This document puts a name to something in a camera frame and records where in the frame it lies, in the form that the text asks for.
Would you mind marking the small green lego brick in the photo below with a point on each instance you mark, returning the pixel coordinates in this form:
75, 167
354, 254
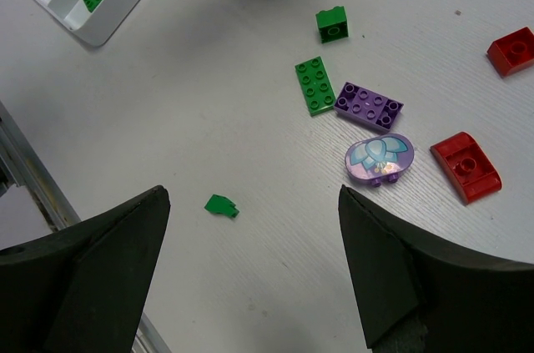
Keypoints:
332, 24

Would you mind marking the small green lego piece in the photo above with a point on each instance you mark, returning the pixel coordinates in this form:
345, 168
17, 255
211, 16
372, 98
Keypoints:
218, 204

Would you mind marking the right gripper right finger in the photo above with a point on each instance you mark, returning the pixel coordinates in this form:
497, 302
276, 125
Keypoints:
417, 292

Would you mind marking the green flat lego plate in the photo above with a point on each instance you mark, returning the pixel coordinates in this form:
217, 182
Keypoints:
315, 86

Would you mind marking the purple flat lego plate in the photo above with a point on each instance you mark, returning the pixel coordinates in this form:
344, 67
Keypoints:
365, 107

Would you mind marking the red curved lego brick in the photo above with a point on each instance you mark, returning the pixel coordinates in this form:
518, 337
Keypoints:
464, 163

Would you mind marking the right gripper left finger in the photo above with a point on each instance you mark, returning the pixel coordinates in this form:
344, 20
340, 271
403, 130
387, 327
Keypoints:
83, 288

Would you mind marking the small red lego brick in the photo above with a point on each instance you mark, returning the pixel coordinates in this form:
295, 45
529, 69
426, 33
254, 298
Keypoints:
512, 53

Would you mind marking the purple oval flower lego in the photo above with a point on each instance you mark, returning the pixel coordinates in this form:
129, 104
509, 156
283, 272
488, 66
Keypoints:
379, 160

